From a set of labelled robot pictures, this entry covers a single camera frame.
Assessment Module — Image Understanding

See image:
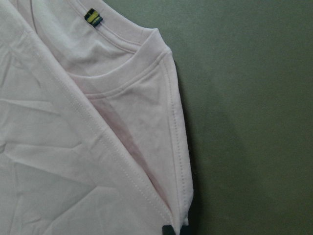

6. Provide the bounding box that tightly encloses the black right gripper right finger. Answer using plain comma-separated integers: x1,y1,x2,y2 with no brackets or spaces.
179,221,191,235

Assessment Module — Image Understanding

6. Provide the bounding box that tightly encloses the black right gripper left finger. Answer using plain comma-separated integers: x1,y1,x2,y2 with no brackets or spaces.
162,225,176,235

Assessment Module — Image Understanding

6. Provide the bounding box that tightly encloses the pink Snoopy t-shirt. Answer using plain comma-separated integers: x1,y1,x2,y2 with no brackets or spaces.
0,0,193,235

